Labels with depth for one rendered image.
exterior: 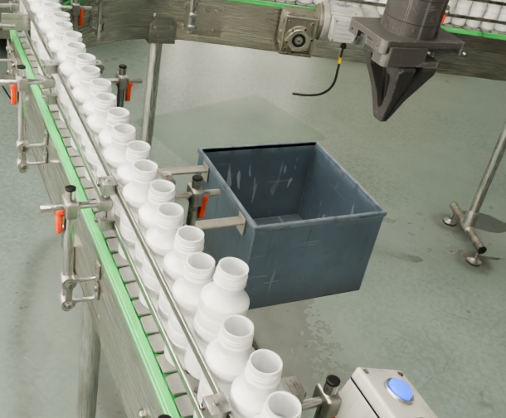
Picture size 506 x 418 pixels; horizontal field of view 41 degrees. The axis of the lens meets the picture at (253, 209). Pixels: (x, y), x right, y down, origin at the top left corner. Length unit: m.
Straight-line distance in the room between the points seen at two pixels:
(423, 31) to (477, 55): 2.13
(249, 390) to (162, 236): 0.28
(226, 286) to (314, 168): 0.94
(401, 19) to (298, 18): 1.75
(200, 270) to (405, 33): 0.37
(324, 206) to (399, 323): 1.14
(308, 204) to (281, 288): 0.34
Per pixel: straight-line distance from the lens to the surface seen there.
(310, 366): 2.43
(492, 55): 2.85
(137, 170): 1.02
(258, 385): 0.74
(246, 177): 1.64
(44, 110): 1.54
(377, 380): 0.83
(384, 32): 0.69
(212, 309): 0.80
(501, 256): 3.37
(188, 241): 0.88
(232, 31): 2.54
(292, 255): 1.41
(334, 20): 2.41
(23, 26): 1.81
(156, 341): 0.98
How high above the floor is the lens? 1.69
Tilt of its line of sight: 33 degrees down
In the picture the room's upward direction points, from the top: 12 degrees clockwise
